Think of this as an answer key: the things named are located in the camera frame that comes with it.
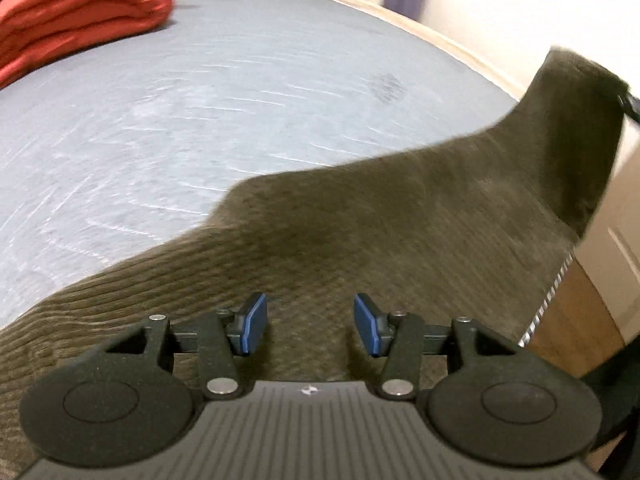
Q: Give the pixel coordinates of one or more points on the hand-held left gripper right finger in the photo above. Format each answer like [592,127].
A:
[366,325]

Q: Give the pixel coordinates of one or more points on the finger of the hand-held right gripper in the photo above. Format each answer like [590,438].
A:
[631,105]

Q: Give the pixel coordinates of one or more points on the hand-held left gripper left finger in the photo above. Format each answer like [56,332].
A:
[256,322]

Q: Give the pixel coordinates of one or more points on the olive green knitted blanket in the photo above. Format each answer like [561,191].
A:
[400,220]

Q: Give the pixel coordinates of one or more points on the white door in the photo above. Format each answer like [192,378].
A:
[617,220]

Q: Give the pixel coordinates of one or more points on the grey blue bed mattress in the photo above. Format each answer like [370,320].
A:
[225,100]

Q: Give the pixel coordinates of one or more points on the person's dark clothing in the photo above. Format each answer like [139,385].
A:
[617,410]

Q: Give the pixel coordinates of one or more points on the red folded blanket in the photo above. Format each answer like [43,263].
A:
[75,15]

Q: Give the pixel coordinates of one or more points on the wooden bed frame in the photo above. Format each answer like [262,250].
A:
[440,42]

